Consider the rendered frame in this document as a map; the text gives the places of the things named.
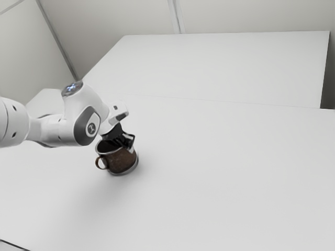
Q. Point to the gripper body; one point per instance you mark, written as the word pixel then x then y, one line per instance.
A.
pixel 117 133

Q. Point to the rusty brown metal mug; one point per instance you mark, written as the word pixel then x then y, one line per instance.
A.
pixel 120 160

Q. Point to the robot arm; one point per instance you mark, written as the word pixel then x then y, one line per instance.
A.
pixel 78 115

